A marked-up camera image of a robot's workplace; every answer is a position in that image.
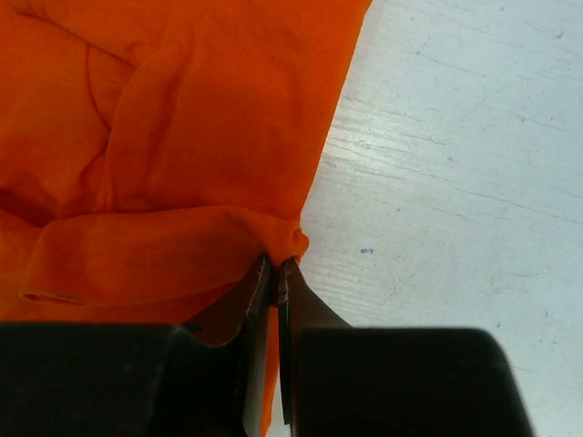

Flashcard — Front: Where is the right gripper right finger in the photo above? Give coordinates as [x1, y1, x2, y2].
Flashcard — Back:
[278, 259, 533, 436]

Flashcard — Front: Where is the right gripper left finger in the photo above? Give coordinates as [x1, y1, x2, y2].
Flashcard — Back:
[1, 257, 272, 436]

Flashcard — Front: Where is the orange t shirt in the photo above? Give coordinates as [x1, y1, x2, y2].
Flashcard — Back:
[0, 0, 373, 437]

